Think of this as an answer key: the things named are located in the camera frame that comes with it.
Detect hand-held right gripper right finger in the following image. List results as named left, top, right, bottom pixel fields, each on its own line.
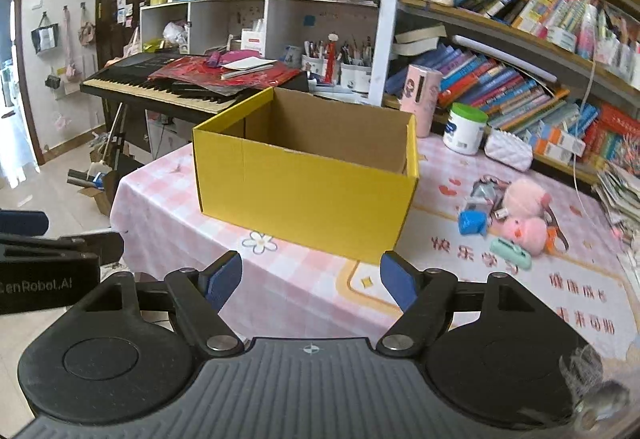
left=376, top=250, right=551, bottom=356

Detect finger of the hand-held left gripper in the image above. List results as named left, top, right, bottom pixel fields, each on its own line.
left=58, top=232, right=125, bottom=266
left=0, top=209, right=51, bottom=237

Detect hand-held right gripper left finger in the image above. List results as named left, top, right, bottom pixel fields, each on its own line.
left=75, top=250, right=244, bottom=357

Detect small blue box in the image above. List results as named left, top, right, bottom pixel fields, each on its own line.
left=458, top=209, right=488, bottom=236

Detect yellow cardboard box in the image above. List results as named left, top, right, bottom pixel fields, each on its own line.
left=192, top=86, right=420, bottom=266

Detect pink plush toy orange face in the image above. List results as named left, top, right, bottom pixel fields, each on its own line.
left=500, top=216, right=549, bottom=256

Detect pink plush ball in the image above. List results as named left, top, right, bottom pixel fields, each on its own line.
left=502, top=178, right=552, bottom=219

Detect small pink shoulder bag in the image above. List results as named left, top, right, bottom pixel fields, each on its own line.
left=62, top=6, right=83, bottom=80

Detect brown cardboard floor box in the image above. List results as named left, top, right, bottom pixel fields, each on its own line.
left=75, top=186, right=113, bottom=216

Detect pink checked tablecloth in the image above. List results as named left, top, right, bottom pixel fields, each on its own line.
left=109, top=129, right=640, bottom=370

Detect mint green case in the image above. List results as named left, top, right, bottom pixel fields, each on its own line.
left=489, top=238, right=532, bottom=275

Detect white jar green lid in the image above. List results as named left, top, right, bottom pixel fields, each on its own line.
left=442, top=102, right=489, bottom=156

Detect white quilted purse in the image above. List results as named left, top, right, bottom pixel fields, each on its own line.
left=484, top=129, right=535, bottom=172

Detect black electronic keyboard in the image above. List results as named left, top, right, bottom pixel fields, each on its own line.
left=80, top=52, right=311, bottom=115

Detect pink cylinder cartoon print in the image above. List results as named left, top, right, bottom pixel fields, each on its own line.
left=399, top=64, right=445, bottom=139

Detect grey hanging tote bag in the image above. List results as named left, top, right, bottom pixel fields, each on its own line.
left=31, top=12, right=61, bottom=55

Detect pink hanging bag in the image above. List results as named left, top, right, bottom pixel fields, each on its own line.
left=77, top=6, right=97, bottom=47

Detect red plastic bags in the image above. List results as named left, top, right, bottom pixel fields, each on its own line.
left=147, top=54, right=301, bottom=95

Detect white pen cup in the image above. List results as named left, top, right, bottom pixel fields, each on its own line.
left=301, top=54, right=330, bottom=81
left=340, top=63, right=373, bottom=94

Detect white notebook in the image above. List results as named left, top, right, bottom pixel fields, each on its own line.
left=220, top=58, right=278, bottom=80

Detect lower row of books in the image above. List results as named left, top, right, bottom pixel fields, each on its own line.
left=385, top=42, right=640, bottom=170

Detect white plastic bag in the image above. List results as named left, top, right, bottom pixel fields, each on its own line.
left=162, top=20, right=190, bottom=47

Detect stack of papers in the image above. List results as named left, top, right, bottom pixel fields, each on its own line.
left=592, top=164, right=640, bottom=240

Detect red tassel pen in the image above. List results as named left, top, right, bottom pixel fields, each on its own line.
left=324, top=33, right=341, bottom=84

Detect white box red label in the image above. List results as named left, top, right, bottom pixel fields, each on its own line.
left=241, top=28, right=266, bottom=57

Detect thick cream-edged books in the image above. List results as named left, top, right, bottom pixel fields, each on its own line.
left=392, top=24, right=448, bottom=57

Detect white wooden bookshelf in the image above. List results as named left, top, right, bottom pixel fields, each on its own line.
left=367, top=0, right=640, bottom=185

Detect white shelf unit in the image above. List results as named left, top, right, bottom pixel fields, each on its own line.
left=139, top=0, right=381, bottom=92

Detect dark key ring bundle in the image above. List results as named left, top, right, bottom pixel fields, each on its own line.
left=465, top=175, right=511, bottom=220

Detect white hanging cable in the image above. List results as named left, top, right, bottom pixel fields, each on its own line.
left=570, top=0, right=598, bottom=220

